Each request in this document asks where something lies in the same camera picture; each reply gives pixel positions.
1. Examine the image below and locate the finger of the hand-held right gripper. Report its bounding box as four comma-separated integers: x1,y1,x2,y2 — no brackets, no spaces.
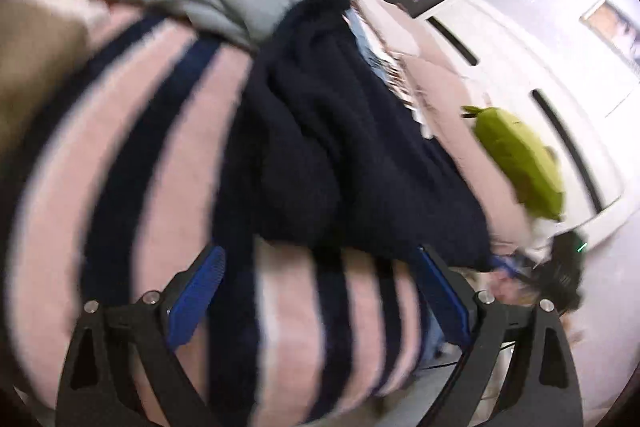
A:
487,254,536,283

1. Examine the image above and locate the green avocado plush toy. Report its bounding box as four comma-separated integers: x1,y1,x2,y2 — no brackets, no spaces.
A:
460,104,568,223

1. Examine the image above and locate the framed wall picture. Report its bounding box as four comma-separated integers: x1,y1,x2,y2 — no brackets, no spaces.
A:
580,0,640,68

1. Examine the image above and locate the small pink pillow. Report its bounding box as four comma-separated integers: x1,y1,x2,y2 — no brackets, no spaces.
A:
350,0,436,58

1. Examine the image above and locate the tan cloth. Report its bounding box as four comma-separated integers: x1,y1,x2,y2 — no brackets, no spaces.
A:
0,0,93,158

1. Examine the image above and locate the pink navy striped sweater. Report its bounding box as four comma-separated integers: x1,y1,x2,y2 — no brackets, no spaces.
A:
0,0,441,427

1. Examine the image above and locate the white bed headboard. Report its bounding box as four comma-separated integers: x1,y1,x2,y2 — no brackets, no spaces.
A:
412,0,640,258

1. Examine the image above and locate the large pink pillow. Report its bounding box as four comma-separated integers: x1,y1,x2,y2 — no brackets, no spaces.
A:
405,54,538,250

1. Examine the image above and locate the navy sweater with planet print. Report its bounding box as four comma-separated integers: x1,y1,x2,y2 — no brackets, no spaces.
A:
217,0,506,273

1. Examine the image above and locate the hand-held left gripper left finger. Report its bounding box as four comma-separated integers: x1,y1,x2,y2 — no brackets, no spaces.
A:
54,244,226,427

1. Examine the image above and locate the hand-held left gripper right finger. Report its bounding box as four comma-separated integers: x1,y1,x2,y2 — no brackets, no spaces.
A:
417,244,586,427

